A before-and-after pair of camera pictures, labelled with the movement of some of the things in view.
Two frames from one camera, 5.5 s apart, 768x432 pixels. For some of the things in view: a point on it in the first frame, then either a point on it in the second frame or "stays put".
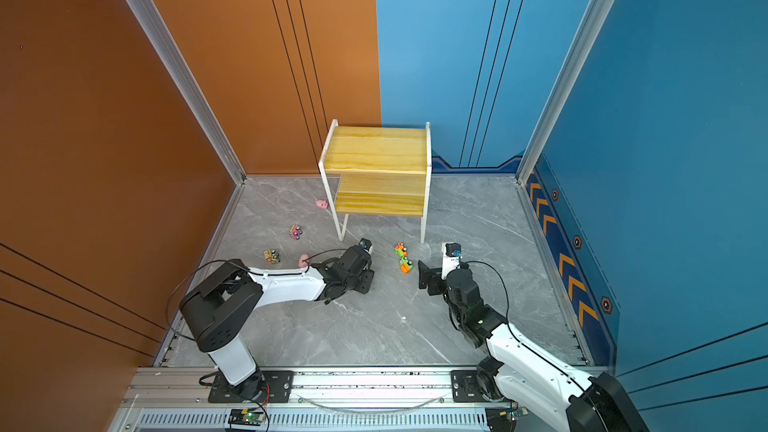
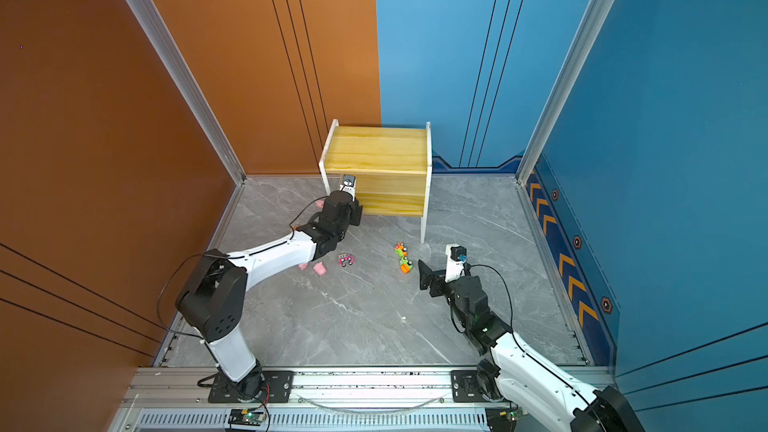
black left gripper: [369, 278] to [356, 212]
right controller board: [501, 419] stays put
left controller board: [246, 416] stays put
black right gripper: [424, 277] stays put
